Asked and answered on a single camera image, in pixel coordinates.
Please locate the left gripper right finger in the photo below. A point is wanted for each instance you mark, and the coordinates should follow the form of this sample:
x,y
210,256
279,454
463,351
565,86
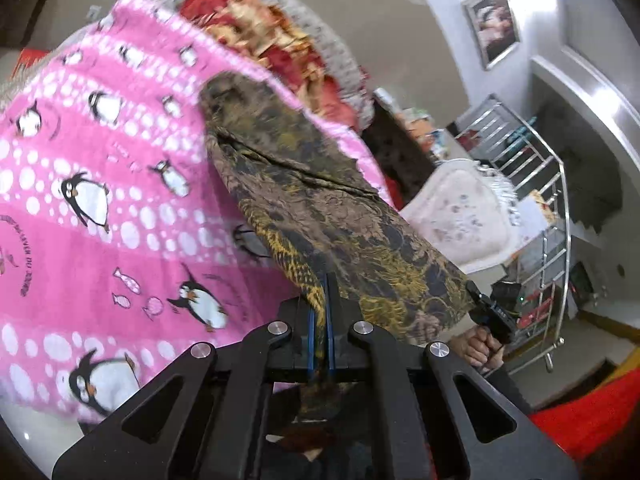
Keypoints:
x,y
332,308

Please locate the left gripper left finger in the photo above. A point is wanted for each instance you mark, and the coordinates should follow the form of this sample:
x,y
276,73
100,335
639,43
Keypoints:
x,y
311,342

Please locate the brown patterned cloth garment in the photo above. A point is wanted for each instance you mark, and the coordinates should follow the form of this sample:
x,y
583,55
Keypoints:
x,y
317,215

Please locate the person's right hand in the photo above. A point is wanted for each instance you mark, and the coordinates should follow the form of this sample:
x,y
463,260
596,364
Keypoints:
x,y
479,348

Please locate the white cushioned chair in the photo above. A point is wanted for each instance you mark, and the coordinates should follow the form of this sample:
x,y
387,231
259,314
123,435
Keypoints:
x,y
469,212

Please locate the metal shelf rack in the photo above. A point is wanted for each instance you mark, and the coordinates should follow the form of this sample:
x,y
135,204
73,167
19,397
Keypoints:
x,y
510,148

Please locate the dark wooden headboard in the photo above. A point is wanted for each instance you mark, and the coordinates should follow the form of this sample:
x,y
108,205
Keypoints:
x,y
404,165

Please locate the pink penguin blanket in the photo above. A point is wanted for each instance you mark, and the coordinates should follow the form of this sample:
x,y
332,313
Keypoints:
x,y
120,245

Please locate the red floral quilt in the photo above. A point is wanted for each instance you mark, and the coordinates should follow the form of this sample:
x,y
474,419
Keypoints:
x,y
265,35

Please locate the grey patterned pillow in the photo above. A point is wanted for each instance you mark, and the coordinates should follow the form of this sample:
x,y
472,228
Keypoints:
x,y
340,62

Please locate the framed wall picture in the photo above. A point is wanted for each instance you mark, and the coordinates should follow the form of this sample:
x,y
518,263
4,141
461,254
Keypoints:
x,y
495,29

